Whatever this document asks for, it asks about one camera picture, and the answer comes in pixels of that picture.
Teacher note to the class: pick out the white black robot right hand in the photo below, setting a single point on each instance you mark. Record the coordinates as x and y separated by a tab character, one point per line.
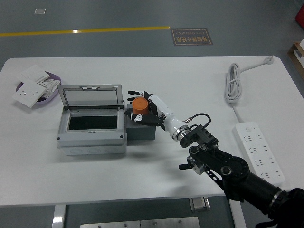
164	111

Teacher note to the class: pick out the orange cylinder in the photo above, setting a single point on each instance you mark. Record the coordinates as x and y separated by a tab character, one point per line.
140	105

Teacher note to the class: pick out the grey electrical enclosure box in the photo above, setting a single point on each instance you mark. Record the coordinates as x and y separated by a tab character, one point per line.
90	142

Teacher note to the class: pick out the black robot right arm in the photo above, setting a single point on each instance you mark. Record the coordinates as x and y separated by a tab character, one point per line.
249	183

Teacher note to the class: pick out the dark grey cube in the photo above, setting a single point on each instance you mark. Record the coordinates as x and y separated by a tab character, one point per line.
142	133

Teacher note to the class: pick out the red box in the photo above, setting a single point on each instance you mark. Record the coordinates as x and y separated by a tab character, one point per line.
300	15

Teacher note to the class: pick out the brown floor sign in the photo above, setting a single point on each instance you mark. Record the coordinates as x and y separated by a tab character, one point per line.
192	37

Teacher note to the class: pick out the white power strip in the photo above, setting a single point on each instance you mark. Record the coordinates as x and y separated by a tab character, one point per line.
256	147

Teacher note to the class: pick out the purple tray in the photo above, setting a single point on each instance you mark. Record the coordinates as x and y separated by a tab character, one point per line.
56	78

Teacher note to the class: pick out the white multi-hole socket plate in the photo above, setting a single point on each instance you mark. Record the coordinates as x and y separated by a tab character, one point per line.
51	86

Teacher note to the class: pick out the white table leg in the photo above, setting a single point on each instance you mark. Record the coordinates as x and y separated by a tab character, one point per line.
59	217
237	216

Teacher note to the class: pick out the wooden crate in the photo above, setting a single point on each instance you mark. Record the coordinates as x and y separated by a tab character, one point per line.
298	46

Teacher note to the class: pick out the small grey floor plate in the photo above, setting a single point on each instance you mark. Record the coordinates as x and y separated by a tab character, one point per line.
40	11

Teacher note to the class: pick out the metal table bracket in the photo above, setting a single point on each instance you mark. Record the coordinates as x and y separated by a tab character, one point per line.
199	204

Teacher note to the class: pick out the metal base plate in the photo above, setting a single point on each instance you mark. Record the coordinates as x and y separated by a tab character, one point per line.
140	223

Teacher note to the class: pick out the white wall switch plate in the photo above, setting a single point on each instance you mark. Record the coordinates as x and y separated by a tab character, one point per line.
34	72

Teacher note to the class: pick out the white wall socket plate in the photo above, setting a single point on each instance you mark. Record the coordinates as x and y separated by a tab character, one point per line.
28	93

